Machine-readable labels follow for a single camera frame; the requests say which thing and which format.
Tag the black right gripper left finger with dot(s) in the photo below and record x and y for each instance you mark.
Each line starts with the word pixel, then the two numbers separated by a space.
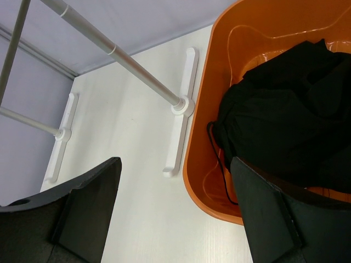
pixel 66 223

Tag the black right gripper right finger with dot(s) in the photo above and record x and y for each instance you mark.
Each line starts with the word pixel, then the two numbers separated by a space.
pixel 286 223

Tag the black shorts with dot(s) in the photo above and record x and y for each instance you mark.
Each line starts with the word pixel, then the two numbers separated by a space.
pixel 290 117

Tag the silver clothes rack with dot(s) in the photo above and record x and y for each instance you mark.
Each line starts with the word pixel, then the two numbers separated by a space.
pixel 182 106

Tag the orange plastic basket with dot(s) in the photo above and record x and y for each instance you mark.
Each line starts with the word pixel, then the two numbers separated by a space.
pixel 245 35

